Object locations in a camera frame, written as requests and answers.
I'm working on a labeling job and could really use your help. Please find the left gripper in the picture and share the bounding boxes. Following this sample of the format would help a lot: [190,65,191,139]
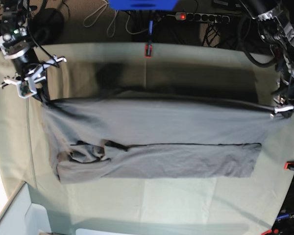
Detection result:
[270,36,294,118]

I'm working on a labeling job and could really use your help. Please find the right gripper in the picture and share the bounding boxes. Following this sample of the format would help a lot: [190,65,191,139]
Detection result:
[0,55,67,103]

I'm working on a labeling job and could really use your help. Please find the grey t-shirt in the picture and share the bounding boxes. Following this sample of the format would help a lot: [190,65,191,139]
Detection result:
[41,92,288,184]

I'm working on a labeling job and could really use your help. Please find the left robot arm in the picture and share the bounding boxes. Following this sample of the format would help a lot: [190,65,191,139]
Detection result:
[237,0,294,118]

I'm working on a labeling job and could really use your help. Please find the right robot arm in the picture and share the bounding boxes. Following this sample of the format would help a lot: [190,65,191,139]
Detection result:
[0,0,67,103]

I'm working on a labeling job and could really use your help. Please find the black round base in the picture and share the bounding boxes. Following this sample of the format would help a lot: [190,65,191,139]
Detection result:
[29,8,65,45]

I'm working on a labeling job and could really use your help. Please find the blue box top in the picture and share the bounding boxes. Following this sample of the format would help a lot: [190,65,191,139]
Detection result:
[108,0,178,11]

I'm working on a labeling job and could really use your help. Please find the red black clamp centre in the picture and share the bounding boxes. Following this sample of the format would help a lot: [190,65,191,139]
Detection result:
[145,43,152,58]

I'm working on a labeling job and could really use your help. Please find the red clamp bottom right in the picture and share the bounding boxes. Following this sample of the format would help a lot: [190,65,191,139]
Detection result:
[261,229,279,235]

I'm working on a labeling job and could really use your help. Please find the white bin corner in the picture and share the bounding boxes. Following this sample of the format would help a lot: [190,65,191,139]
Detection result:
[0,181,52,235]

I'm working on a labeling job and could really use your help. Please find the black power strip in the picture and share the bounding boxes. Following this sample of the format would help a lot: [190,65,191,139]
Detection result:
[174,12,230,24]

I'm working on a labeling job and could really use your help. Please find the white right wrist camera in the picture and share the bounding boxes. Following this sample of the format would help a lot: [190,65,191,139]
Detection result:
[16,79,37,99]

